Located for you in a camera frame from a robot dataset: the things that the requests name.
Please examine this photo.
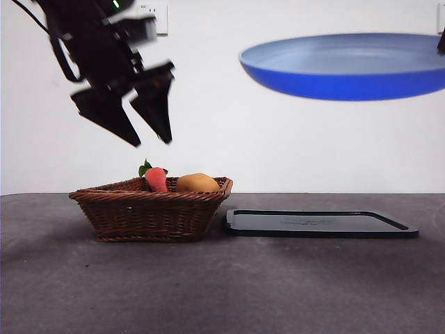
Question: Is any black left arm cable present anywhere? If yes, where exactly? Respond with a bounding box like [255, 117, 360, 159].
[10, 0, 84, 84]

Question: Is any brown wicker basket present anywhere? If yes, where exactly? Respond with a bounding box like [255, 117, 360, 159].
[68, 176, 234, 244]

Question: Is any white wall socket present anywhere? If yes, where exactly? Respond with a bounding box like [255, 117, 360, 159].
[138, 2, 169, 37]

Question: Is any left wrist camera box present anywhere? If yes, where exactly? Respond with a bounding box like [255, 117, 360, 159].
[104, 14, 158, 45]

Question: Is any blue shallow plate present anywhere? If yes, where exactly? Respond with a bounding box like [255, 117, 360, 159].
[238, 33, 445, 102]

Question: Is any yellow-brown toy potato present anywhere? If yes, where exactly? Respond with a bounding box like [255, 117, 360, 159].
[176, 173, 221, 193]

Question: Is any orange toy carrot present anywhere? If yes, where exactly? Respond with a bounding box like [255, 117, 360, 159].
[138, 159, 170, 193]

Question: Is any black flat tray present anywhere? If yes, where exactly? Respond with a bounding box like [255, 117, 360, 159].
[222, 209, 420, 239]

